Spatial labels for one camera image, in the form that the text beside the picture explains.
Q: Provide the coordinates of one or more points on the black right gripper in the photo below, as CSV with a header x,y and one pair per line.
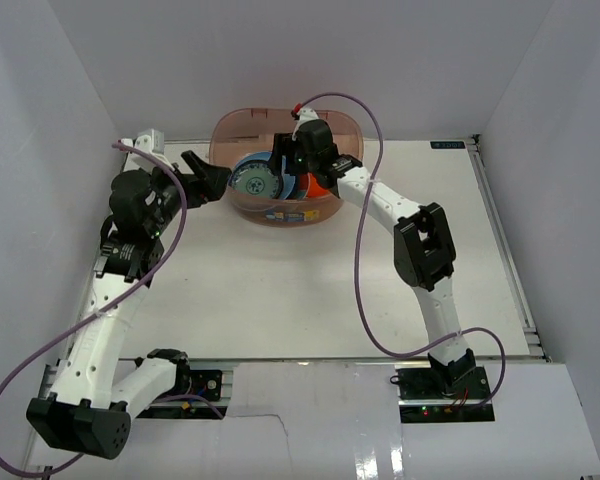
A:
x,y
284,145

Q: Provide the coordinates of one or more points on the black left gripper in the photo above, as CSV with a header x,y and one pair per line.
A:
x,y
193,185

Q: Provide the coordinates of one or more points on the light blue plastic plate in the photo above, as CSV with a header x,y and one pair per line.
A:
x,y
289,184

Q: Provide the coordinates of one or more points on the blue and white porcelain plate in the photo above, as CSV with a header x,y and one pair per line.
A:
x,y
255,178

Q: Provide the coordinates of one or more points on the pink translucent plastic bin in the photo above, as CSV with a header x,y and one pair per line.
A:
x,y
246,131

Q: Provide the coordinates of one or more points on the orange plastic plate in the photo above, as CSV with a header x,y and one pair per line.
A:
x,y
310,188

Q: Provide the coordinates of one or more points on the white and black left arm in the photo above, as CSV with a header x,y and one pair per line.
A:
x,y
86,411

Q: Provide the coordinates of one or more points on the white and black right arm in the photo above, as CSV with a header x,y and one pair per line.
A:
x,y
423,249

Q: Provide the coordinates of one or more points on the small blue label sticker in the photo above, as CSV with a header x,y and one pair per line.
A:
x,y
447,145

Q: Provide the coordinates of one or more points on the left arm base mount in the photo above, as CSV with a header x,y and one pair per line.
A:
x,y
211,384

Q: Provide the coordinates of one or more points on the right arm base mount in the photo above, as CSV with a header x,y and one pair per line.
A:
x,y
424,399

